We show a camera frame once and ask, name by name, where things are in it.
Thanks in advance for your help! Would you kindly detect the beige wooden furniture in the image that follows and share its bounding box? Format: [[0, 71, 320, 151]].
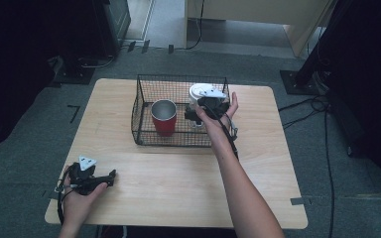
[[183, 0, 337, 58]]

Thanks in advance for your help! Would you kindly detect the white cup with lid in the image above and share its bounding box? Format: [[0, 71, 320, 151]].
[[189, 82, 213, 129]]

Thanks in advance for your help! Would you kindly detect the right hand-held gripper black cable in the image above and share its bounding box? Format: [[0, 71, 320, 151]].
[[204, 103, 240, 161]]

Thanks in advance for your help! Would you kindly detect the long black floor cable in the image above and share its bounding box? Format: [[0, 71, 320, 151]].
[[322, 107, 336, 238]]

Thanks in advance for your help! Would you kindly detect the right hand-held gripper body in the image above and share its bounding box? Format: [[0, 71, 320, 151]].
[[195, 84, 231, 117]]

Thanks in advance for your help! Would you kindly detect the black stand base plate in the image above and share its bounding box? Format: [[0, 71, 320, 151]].
[[48, 55, 96, 86], [279, 68, 329, 97]]

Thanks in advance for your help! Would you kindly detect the dark curtain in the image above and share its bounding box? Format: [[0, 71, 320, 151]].
[[0, 0, 108, 157], [299, 0, 381, 200]]

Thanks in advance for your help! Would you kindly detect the thin black hanging cable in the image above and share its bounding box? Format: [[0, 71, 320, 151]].
[[174, 0, 206, 52]]

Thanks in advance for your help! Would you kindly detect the looped black floor cable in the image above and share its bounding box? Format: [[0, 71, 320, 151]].
[[277, 94, 329, 131]]

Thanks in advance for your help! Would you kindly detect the black cabinet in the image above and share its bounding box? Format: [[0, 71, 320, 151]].
[[92, 0, 132, 58]]

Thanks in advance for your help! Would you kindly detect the left hand-held gripper black cable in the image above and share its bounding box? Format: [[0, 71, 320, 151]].
[[55, 178, 77, 226]]

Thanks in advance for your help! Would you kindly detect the person's right hand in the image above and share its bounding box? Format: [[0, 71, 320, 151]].
[[194, 91, 239, 134]]

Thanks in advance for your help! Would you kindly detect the person's left hand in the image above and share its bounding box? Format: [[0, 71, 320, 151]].
[[61, 164, 109, 226]]

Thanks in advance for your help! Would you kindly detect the hand-held gripper black cable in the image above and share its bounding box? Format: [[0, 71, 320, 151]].
[[204, 103, 240, 161], [55, 178, 77, 226]]

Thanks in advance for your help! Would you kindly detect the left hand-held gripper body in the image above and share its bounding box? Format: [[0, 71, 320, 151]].
[[67, 155, 109, 196]]

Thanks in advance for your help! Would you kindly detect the red cup with steel inside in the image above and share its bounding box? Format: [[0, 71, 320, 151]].
[[150, 98, 179, 138]]

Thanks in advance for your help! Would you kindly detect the black wire basket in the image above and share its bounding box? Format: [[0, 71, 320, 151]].
[[130, 73, 231, 148]]

